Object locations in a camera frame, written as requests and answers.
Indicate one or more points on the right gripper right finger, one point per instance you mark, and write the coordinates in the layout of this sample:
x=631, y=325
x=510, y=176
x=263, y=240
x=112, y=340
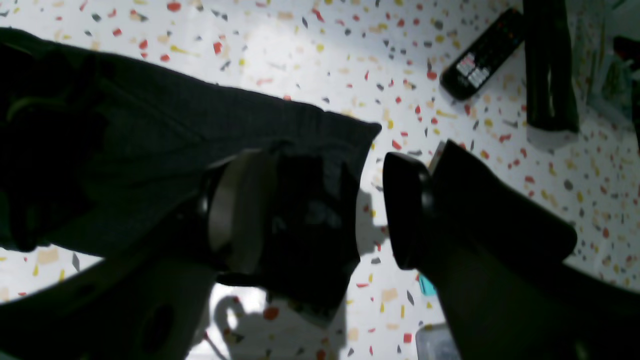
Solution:
x=496, y=260

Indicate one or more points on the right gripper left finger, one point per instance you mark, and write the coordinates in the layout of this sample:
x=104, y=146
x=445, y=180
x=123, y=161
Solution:
x=210, y=260

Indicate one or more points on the dark grey T-shirt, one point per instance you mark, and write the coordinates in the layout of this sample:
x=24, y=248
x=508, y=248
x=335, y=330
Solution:
x=96, y=148

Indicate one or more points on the turquoise highlighter pen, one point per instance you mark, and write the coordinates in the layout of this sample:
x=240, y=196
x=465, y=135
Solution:
x=426, y=287

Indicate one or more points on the clear LeRobot parts box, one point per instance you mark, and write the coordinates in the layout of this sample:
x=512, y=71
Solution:
x=435, y=342

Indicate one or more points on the long black tube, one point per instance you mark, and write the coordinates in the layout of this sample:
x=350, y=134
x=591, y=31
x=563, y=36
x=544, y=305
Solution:
x=550, y=98

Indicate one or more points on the black TV remote control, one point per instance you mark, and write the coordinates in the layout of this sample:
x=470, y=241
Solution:
x=480, y=61

